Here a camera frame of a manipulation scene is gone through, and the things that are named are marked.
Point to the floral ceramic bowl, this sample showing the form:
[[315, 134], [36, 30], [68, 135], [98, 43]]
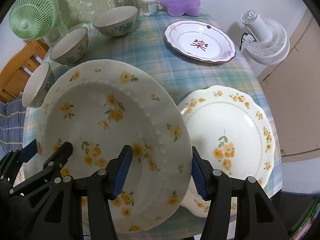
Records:
[[117, 30], [72, 52], [37, 85]]

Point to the green wall cloth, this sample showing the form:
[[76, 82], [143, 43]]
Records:
[[87, 5]]

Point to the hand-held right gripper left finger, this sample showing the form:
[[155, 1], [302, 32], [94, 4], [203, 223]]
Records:
[[122, 172]]

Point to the beige cabinet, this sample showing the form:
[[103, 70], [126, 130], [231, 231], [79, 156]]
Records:
[[295, 105]]

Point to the white desk fan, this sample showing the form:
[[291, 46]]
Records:
[[260, 30]]

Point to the large yellow flower plate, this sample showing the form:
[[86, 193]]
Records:
[[100, 110]]

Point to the green pink printed packet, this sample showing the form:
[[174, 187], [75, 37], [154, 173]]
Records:
[[303, 225]]

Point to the white plate red pattern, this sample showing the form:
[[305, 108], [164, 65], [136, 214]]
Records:
[[212, 42]]

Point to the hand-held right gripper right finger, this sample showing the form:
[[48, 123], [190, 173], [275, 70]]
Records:
[[200, 177]]

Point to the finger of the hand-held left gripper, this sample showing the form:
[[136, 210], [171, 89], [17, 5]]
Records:
[[63, 151], [26, 153]]

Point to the scalloped yellow flower plate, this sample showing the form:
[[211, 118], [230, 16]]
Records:
[[225, 125]]

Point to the wooden chair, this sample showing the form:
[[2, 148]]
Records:
[[15, 75]]

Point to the cotton swab container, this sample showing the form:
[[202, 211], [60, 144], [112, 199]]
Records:
[[149, 5]]

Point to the blue plaid cloth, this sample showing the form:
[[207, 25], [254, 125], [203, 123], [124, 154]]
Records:
[[10, 125]]

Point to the green desk fan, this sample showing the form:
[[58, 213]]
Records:
[[30, 12]]

